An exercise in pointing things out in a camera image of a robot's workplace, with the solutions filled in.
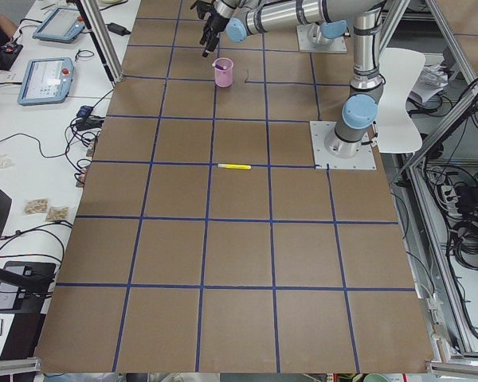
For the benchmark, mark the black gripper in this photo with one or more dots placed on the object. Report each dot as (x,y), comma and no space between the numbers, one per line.
(214,21)

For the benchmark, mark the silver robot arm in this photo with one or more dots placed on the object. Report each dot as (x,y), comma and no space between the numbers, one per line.
(324,33)
(326,21)

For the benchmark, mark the pink mesh cup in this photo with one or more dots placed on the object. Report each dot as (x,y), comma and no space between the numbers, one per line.
(223,79)

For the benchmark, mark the black power adapter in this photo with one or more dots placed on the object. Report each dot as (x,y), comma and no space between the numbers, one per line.
(118,29)

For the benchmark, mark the yellow highlighter pen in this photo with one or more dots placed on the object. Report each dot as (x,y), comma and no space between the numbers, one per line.
(231,166)

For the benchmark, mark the blue teach pendant far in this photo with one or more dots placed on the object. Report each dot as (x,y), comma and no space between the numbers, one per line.
(63,25)

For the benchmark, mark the blue teach pendant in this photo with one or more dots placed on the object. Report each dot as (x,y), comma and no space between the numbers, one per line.
(46,81)
(63,25)

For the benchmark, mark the blue teach pendant near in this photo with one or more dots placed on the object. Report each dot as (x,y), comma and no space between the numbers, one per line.
(46,81)

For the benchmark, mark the white plastic chair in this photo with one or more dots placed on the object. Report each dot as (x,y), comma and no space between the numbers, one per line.
(397,133)

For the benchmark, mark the aluminium frame post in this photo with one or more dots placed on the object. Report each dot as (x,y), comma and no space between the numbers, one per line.
(98,30)

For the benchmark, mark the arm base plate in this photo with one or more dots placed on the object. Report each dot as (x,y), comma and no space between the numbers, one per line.
(330,153)
(305,45)

